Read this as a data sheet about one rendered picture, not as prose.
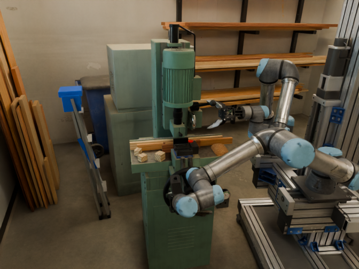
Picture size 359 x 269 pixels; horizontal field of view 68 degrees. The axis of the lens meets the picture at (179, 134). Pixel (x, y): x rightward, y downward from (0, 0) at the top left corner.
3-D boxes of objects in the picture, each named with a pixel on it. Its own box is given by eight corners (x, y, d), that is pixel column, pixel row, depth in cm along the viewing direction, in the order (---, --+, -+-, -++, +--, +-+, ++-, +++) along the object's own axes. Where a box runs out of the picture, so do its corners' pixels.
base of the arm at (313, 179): (324, 177, 154) (328, 163, 150) (341, 194, 140) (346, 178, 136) (299, 179, 153) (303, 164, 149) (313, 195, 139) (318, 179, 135)
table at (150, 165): (132, 183, 142) (131, 173, 140) (130, 156, 170) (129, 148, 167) (238, 172, 154) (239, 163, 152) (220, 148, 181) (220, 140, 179)
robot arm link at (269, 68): (273, 135, 188) (282, 65, 151) (251, 131, 194) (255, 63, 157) (276, 124, 195) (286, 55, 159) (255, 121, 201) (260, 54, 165)
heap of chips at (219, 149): (216, 156, 159) (217, 150, 157) (209, 145, 171) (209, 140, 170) (231, 155, 161) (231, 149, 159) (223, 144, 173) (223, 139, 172)
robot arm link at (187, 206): (203, 214, 99) (181, 222, 97) (195, 209, 110) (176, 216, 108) (196, 194, 100) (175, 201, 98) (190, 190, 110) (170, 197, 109)
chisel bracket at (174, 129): (173, 140, 161) (173, 127, 157) (169, 131, 173) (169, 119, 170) (185, 139, 162) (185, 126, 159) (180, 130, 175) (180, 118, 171)
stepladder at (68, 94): (94, 222, 235) (56, 94, 183) (93, 204, 257) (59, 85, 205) (112, 217, 238) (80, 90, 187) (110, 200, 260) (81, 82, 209)
